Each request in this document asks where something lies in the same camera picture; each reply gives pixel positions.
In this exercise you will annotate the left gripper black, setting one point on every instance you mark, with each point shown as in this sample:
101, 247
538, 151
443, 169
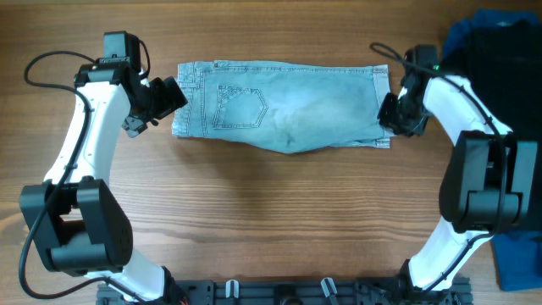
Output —
170, 100

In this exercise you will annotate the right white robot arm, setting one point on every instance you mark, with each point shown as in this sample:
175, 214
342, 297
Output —
434, 267

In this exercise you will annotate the blue folded garment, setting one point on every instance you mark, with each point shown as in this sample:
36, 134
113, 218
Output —
500, 53

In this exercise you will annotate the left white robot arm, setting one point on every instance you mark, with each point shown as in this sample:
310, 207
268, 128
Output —
74, 221

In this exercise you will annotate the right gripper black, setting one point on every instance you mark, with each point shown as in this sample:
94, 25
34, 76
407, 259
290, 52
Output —
388, 116

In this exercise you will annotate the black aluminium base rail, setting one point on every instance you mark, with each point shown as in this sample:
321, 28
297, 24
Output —
326, 291

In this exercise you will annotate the black folded garment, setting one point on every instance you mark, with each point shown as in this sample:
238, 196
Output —
488, 182

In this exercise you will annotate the light blue denim shorts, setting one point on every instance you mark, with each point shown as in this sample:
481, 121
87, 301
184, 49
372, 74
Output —
282, 107

